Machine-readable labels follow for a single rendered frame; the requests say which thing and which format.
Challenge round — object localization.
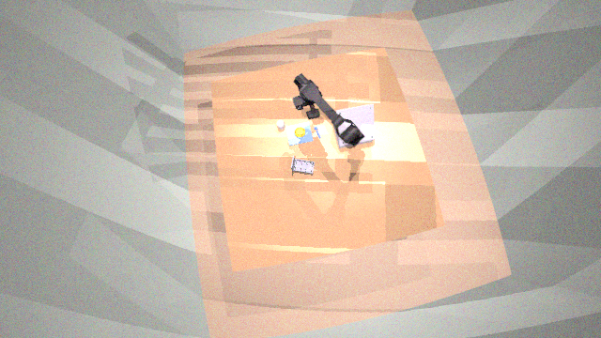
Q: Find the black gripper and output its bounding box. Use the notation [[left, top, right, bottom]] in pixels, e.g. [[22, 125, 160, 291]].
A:
[[306, 100, 320, 120]]

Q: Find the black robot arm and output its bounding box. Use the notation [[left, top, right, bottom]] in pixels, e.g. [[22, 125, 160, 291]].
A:
[[292, 73, 365, 146]]

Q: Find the yellow round plate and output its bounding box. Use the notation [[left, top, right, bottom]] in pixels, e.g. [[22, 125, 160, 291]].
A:
[[294, 127, 305, 137]]

